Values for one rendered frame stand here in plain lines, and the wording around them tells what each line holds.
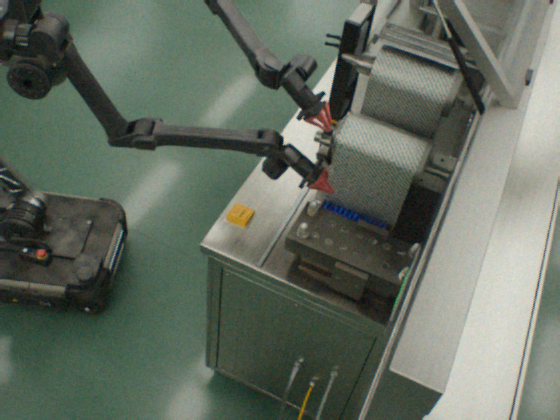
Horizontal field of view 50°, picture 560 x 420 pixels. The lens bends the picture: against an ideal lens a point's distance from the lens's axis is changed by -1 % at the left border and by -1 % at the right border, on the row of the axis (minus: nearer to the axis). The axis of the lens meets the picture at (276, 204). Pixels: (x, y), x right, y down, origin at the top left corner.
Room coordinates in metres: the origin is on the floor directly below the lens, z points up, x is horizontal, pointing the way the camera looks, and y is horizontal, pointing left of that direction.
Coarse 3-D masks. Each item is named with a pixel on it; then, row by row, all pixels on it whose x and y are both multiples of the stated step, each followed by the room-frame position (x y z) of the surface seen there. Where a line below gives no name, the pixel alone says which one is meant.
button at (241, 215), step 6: (234, 204) 1.31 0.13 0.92; (240, 204) 1.31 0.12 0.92; (234, 210) 1.29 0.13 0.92; (240, 210) 1.29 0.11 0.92; (246, 210) 1.29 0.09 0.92; (252, 210) 1.30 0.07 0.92; (228, 216) 1.26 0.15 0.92; (234, 216) 1.26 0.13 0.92; (240, 216) 1.26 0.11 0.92; (246, 216) 1.27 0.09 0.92; (234, 222) 1.25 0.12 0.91; (240, 222) 1.24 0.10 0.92; (246, 222) 1.25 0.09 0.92
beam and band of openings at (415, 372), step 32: (544, 32) 1.38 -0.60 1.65; (480, 128) 0.96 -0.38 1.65; (512, 128) 0.98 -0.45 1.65; (480, 160) 0.87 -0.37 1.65; (512, 160) 0.88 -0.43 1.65; (480, 192) 0.78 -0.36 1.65; (448, 224) 0.69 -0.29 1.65; (480, 224) 0.70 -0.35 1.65; (448, 256) 0.62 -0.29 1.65; (480, 256) 0.63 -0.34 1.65; (416, 288) 0.58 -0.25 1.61; (448, 288) 0.56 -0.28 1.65; (416, 320) 0.49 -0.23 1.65; (448, 320) 0.50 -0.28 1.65; (416, 352) 0.44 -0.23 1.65; (448, 352) 0.44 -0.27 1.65; (384, 384) 0.40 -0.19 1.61; (416, 384) 0.39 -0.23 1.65; (384, 416) 0.40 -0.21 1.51; (416, 416) 0.39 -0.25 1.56
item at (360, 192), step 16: (336, 176) 1.29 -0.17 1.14; (352, 176) 1.27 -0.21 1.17; (368, 176) 1.26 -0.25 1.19; (336, 192) 1.28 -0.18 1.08; (352, 192) 1.27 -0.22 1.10; (368, 192) 1.25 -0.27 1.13; (384, 192) 1.24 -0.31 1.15; (400, 192) 1.22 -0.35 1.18; (352, 208) 1.26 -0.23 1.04; (368, 208) 1.25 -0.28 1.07; (384, 208) 1.23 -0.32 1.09; (400, 208) 1.22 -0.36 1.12; (384, 224) 1.23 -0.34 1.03
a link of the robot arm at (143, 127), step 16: (64, 16) 1.38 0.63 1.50; (32, 32) 1.28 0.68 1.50; (48, 32) 1.28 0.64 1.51; (32, 48) 1.28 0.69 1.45; (48, 48) 1.28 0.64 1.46; (64, 48) 1.32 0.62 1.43; (64, 64) 1.30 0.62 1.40; (80, 64) 1.32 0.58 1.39; (80, 80) 1.31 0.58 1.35; (96, 80) 1.35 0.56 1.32; (96, 96) 1.31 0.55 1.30; (96, 112) 1.30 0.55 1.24; (112, 112) 1.32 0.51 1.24; (112, 128) 1.30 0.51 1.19; (128, 128) 1.36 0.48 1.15; (144, 128) 1.32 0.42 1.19; (112, 144) 1.29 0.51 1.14; (128, 144) 1.29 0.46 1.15
